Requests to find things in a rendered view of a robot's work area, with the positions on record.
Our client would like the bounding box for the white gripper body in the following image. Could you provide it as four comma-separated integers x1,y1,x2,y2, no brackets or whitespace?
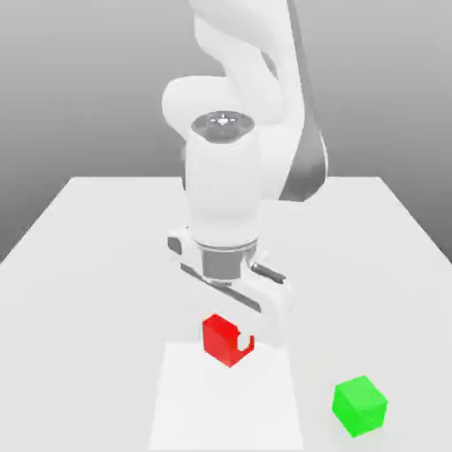
177,260,294,349

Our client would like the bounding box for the small red cube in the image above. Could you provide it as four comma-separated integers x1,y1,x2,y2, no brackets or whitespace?
201,313,256,369

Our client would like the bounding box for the small green cube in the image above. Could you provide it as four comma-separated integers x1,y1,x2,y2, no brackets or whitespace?
330,374,389,440

